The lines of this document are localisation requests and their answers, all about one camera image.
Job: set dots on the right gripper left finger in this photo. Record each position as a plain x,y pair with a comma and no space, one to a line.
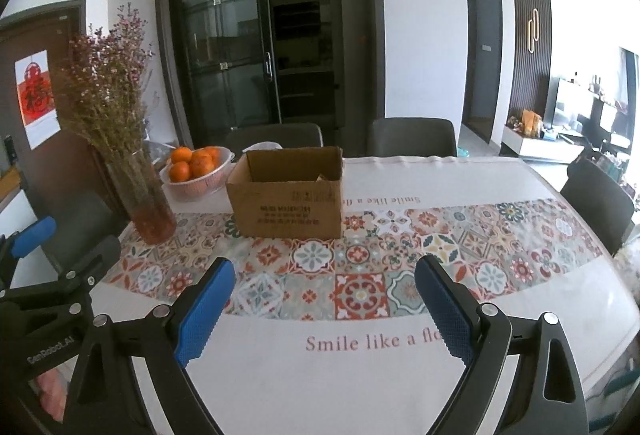
104,395

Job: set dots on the black glass door cabinet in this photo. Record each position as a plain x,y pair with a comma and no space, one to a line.
232,66

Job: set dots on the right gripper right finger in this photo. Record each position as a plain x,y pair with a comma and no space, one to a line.
545,395

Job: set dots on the red paper door poster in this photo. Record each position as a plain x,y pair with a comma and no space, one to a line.
35,98

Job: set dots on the white tv console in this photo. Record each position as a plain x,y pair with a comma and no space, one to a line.
538,150

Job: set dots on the dark dining chair right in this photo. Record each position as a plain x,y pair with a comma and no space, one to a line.
604,206

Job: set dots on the brown cardboard box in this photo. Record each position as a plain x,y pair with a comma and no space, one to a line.
288,193

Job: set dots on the grey dining chair left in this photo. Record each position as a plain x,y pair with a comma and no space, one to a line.
288,135

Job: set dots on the tissue pack with white tissue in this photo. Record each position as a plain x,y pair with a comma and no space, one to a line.
263,146

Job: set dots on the patterned tablecloth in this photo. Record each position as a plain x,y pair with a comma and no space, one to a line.
331,336

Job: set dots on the white basket of oranges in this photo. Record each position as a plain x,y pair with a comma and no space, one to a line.
191,174

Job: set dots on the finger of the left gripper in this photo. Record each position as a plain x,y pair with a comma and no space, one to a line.
22,243

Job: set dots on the glass vase with dried flowers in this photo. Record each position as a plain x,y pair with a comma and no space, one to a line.
100,99

